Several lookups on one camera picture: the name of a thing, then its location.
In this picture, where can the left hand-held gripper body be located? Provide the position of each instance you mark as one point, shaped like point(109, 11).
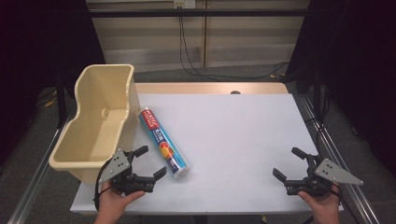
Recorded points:
point(116, 165)

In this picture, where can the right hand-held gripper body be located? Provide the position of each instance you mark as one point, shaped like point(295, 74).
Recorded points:
point(333, 173)

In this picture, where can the cream plastic basket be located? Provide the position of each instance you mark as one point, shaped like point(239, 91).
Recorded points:
point(93, 140)

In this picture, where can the person's right hand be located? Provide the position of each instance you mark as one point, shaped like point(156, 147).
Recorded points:
point(323, 207)

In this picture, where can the person's left hand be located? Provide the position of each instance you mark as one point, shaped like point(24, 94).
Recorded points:
point(113, 203)

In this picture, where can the white table sheet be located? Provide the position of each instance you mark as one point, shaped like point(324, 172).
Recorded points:
point(230, 140)

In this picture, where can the black metal stand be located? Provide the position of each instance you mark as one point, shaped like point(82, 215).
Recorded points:
point(317, 87)

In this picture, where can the black curtain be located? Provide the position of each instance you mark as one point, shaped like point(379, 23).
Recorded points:
point(361, 62)
point(34, 46)

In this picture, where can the black horizontal bar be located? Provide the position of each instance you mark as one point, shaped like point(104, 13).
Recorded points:
point(199, 12)

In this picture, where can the aluminium floor rail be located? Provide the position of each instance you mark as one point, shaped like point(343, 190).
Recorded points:
point(342, 165)
point(34, 180)

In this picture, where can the white wall socket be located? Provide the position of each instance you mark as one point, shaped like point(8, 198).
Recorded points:
point(185, 3)

